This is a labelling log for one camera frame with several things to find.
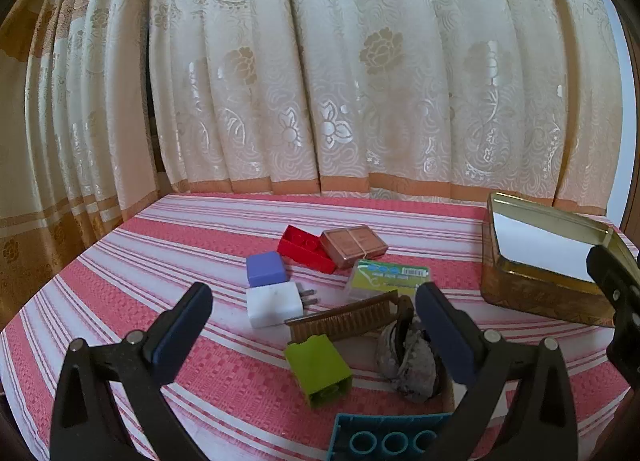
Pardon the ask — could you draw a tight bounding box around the pink striped tablecloth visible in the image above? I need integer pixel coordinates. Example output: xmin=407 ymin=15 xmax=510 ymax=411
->
xmin=0 ymin=191 xmax=640 ymax=461

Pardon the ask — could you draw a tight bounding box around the grey mottled hair clip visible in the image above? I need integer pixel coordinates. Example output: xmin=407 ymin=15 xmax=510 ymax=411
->
xmin=376 ymin=296 xmax=447 ymax=404

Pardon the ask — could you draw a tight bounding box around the red building block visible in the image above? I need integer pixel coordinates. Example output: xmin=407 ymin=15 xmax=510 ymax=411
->
xmin=276 ymin=225 xmax=337 ymax=274

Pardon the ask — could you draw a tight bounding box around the clear box with green label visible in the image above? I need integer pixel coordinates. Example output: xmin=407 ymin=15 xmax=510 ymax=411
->
xmin=347 ymin=260 xmax=435 ymax=303

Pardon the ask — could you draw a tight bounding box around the white charger plug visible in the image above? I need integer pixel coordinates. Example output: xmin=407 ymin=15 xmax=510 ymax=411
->
xmin=246 ymin=281 xmax=321 ymax=328

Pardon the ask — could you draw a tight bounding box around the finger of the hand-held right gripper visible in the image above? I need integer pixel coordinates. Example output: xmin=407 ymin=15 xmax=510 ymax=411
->
xmin=586 ymin=243 xmax=640 ymax=377

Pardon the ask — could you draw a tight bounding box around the gold tin box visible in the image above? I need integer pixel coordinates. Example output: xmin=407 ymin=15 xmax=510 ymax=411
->
xmin=480 ymin=192 xmax=640 ymax=328

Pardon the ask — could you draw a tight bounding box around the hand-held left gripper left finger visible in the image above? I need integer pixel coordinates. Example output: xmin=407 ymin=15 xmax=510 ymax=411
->
xmin=49 ymin=282 xmax=216 ymax=461

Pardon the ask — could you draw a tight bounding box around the copper metal box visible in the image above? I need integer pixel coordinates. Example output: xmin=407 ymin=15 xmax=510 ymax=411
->
xmin=319 ymin=224 xmax=389 ymax=270

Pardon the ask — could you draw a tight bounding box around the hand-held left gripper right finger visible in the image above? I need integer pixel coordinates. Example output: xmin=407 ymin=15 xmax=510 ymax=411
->
xmin=415 ymin=282 xmax=583 ymax=461

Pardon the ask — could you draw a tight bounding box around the green building block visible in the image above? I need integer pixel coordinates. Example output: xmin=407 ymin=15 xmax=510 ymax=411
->
xmin=284 ymin=334 xmax=353 ymax=410

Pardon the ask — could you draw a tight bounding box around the purple plastic block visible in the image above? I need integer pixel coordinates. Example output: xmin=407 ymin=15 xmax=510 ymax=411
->
xmin=246 ymin=251 xmax=287 ymax=288

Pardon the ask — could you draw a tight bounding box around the cream floral curtain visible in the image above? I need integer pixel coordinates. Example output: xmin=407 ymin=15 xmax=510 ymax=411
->
xmin=0 ymin=0 xmax=173 ymax=332
xmin=145 ymin=0 xmax=626 ymax=216

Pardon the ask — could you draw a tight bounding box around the teal building block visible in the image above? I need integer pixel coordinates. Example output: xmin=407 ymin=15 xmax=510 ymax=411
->
xmin=327 ymin=412 xmax=456 ymax=461

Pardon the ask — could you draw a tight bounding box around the brown comb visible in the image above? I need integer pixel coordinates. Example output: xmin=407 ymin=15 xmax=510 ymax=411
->
xmin=284 ymin=291 xmax=401 ymax=344

